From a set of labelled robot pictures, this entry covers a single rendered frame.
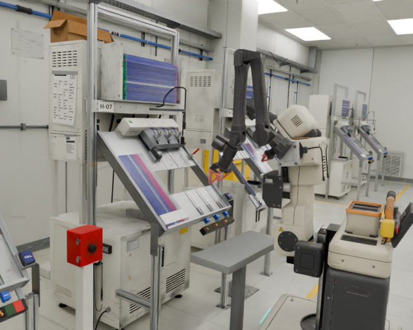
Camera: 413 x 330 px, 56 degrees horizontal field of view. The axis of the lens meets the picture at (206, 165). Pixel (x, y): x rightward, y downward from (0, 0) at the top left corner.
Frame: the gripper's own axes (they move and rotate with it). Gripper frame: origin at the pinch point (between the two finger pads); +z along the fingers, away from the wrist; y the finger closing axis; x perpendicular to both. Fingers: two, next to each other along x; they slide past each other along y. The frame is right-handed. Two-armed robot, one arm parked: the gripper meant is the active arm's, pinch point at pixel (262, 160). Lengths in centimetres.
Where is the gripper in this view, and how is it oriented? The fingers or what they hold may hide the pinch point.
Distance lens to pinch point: 289.8
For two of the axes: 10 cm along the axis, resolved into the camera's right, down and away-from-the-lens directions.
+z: -6.0, 6.1, 5.2
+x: 5.3, 7.9, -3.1
